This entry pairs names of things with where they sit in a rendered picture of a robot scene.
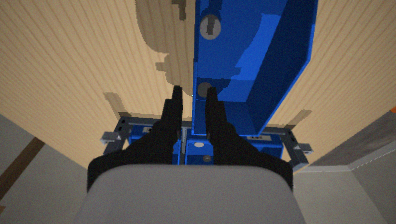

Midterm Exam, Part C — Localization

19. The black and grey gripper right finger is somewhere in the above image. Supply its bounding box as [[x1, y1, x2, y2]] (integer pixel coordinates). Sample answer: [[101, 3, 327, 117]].
[[205, 87, 293, 193]]

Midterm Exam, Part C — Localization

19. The blue bin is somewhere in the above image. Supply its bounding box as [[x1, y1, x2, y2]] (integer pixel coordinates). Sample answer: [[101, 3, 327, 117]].
[[241, 133, 284, 158], [191, 0, 318, 136], [129, 125, 182, 165], [184, 128, 214, 165]]

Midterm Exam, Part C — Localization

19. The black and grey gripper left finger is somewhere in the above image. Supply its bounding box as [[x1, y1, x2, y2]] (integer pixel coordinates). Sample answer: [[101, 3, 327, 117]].
[[87, 85, 183, 193]]

